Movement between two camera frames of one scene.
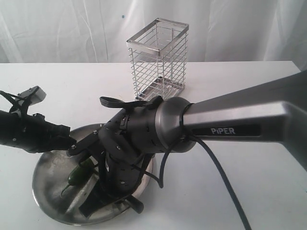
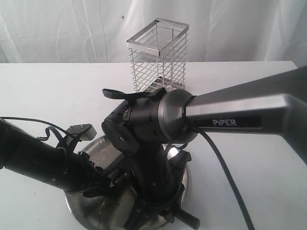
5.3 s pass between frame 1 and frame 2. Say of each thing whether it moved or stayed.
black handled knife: moved
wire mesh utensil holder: stayed
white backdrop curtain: stayed
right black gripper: moved
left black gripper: moved
